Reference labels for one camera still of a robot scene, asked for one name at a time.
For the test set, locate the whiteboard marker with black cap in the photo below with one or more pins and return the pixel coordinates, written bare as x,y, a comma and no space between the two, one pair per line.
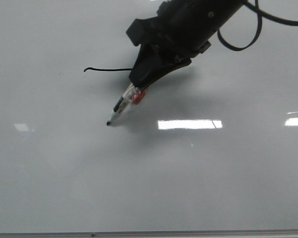
132,96

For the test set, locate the white glossy whiteboard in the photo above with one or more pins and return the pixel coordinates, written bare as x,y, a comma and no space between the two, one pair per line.
212,146

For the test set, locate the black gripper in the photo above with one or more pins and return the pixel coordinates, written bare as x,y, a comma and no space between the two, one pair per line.
183,26

